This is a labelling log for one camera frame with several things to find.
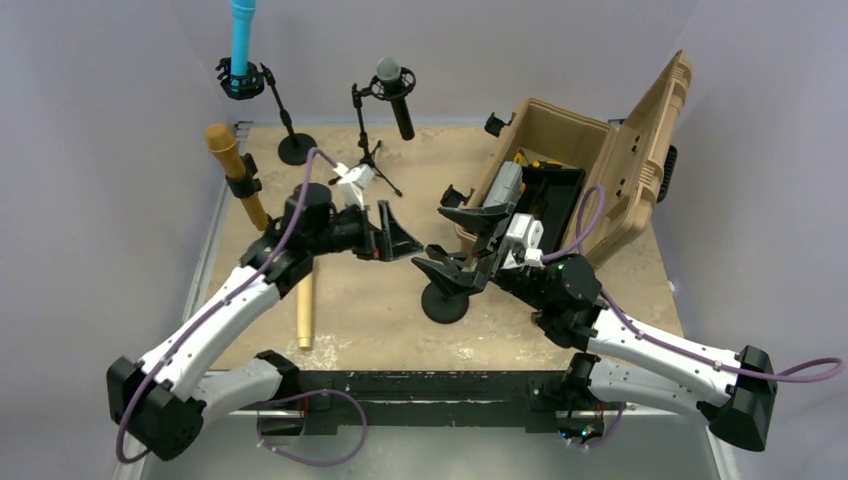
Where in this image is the blue microphone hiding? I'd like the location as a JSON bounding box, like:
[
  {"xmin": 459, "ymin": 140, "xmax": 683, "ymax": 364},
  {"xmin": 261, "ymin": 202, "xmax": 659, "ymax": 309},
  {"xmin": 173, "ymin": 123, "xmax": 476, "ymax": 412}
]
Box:
[{"xmin": 229, "ymin": 0, "xmax": 257, "ymax": 76}]

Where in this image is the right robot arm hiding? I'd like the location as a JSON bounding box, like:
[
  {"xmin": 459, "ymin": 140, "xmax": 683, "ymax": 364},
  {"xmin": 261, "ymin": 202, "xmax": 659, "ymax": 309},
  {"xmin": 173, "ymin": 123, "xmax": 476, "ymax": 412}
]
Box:
[{"xmin": 413, "ymin": 204, "xmax": 778, "ymax": 452}]

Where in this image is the black round-base stand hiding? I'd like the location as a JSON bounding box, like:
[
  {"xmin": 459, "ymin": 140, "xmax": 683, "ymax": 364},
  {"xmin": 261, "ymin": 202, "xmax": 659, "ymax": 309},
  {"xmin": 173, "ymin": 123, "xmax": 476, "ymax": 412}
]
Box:
[
  {"xmin": 215, "ymin": 57, "xmax": 317, "ymax": 166},
  {"xmin": 421, "ymin": 244, "xmax": 470, "ymax": 325},
  {"xmin": 225, "ymin": 153, "xmax": 293, "ymax": 263}
]

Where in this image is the cream microphone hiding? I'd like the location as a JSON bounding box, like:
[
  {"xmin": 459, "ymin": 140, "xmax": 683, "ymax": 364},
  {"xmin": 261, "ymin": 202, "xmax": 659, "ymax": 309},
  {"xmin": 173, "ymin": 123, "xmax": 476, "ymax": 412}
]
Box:
[{"xmin": 296, "ymin": 272, "xmax": 315, "ymax": 350}]

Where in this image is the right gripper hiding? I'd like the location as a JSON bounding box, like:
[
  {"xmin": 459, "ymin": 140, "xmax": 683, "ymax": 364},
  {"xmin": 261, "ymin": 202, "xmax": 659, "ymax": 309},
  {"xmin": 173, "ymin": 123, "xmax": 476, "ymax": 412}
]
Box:
[{"xmin": 412, "ymin": 202, "xmax": 553, "ymax": 312}]

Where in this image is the black tripod mic stand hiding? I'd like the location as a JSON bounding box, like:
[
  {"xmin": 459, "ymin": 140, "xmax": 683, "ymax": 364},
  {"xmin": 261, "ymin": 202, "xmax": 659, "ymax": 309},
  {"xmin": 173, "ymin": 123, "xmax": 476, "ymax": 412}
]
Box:
[{"xmin": 351, "ymin": 74, "xmax": 403, "ymax": 197}]

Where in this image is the gold microphone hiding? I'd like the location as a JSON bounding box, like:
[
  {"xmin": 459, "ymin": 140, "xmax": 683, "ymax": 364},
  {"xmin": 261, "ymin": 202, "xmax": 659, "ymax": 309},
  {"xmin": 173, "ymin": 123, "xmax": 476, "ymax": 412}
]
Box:
[{"xmin": 204, "ymin": 123, "xmax": 269, "ymax": 231}]

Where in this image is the black grey-head microphone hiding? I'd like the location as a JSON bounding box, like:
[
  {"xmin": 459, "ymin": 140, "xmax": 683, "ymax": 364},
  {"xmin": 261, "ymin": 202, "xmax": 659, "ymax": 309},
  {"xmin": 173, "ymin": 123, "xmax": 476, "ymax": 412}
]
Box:
[{"xmin": 376, "ymin": 57, "xmax": 416, "ymax": 141}]

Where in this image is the tan toolbox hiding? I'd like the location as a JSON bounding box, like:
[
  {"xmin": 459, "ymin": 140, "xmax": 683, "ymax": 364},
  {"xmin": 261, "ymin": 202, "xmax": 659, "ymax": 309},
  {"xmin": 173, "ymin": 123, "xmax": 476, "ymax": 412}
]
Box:
[{"xmin": 441, "ymin": 50, "xmax": 693, "ymax": 267}]

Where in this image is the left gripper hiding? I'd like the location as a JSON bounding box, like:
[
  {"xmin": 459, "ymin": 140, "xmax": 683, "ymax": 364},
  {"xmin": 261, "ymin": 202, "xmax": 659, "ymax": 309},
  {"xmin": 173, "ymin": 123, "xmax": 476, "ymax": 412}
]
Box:
[{"xmin": 307, "ymin": 200, "xmax": 421, "ymax": 262}]

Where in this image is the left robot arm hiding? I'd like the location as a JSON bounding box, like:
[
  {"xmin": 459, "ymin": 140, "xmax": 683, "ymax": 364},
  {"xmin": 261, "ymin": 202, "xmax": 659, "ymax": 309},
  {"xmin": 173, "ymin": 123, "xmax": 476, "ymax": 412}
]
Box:
[{"xmin": 106, "ymin": 183, "xmax": 423, "ymax": 464}]

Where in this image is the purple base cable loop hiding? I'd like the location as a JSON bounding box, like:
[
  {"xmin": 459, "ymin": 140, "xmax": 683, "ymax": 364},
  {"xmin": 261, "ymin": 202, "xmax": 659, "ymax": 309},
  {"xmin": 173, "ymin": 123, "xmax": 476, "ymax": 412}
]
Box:
[{"xmin": 256, "ymin": 388, "xmax": 369, "ymax": 468}]

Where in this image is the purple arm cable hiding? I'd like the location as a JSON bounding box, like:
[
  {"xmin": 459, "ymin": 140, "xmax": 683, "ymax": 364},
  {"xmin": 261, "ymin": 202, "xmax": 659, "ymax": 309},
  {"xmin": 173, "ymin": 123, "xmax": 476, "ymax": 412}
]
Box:
[
  {"xmin": 539, "ymin": 184, "xmax": 844, "ymax": 386},
  {"xmin": 115, "ymin": 146, "xmax": 342, "ymax": 465}
]

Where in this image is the grey plastic case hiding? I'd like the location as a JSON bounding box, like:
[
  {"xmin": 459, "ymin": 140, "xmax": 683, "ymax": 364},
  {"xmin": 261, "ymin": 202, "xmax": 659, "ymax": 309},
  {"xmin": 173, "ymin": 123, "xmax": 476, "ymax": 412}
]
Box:
[{"xmin": 482, "ymin": 162, "xmax": 522, "ymax": 208}]

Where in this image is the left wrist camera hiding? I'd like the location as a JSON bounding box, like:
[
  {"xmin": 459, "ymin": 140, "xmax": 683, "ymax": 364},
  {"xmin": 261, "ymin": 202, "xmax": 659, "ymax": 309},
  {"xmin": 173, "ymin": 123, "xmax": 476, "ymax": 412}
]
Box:
[{"xmin": 333, "ymin": 163, "xmax": 376, "ymax": 209}]

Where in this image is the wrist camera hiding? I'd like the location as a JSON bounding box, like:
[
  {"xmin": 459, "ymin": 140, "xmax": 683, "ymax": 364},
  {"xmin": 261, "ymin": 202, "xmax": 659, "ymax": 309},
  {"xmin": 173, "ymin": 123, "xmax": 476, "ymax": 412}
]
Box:
[
  {"xmin": 501, "ymin": 213, "xmax": 544, "ymax": 269},
  {"xmin": 333, "ymin": 163, "xmax": 376, "ymax": 209}
]

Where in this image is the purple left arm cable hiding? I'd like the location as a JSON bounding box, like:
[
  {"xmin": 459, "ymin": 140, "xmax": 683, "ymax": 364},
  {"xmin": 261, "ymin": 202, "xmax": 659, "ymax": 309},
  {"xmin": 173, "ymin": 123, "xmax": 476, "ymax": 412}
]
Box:
[{"xmin": 115, "ymin": 146, "xmax": 342, "ymax": 465}]

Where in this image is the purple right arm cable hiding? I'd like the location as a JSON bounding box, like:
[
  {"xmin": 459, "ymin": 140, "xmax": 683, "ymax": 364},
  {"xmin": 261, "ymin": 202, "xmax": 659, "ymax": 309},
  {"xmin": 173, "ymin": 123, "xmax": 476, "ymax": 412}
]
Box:
[{"xmin": 539, "ymin": 184, "xmax": 844, "ymax": 386}]

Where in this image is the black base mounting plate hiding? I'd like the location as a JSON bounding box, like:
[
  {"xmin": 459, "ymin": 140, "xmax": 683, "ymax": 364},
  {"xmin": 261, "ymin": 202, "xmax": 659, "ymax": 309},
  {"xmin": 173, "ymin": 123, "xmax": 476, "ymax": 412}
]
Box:
[{"xmin": 235, "ymin": 369, "xmax": 631, "ymax": 439}]

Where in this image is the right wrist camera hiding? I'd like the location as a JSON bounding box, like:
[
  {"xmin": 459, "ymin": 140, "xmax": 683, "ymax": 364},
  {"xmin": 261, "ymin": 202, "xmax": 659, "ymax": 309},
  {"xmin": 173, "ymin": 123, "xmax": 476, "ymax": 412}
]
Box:
[{"xmin": 501, "ymin": 213, "xmax": 544, "ymax": 269}]

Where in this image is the black toolbox tray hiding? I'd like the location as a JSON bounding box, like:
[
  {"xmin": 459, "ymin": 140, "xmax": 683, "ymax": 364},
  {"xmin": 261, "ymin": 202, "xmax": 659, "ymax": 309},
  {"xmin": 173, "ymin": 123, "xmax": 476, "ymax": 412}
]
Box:
[{"xmin": 515, "ymin": 166, "xmax": 586, "ymax": 253}]

